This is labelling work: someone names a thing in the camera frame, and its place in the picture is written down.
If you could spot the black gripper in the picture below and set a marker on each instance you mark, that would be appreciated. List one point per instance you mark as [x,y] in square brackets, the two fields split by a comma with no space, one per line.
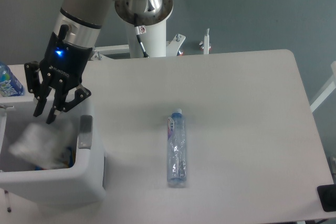
[64,61]

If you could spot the white paper wrapper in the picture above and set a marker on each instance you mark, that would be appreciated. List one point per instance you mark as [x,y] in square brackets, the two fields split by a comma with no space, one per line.
[42,144]

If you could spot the clear plastic bottle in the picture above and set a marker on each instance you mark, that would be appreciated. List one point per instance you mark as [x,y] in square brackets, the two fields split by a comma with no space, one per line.
[176,168]

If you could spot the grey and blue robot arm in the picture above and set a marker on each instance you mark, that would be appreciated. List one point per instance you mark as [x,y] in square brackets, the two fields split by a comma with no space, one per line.
[72,43]

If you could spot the white trash can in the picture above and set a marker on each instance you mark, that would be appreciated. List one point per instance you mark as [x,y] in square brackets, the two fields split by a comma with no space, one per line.
[82,183]

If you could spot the blue labelled water bottle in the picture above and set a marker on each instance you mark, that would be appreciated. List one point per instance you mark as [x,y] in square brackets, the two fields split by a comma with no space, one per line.
[10,85]

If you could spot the blue snack packet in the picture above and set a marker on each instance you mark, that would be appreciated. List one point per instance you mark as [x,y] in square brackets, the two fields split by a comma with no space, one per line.
[65,160]

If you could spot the black device at table edge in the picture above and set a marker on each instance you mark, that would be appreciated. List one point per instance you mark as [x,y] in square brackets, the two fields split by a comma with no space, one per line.
[327,197]

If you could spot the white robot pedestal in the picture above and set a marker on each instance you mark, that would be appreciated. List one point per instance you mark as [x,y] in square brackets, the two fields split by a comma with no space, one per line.
[145,24]

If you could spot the white frame leg right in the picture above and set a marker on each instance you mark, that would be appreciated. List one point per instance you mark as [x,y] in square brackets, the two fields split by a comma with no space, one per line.
[324,91]

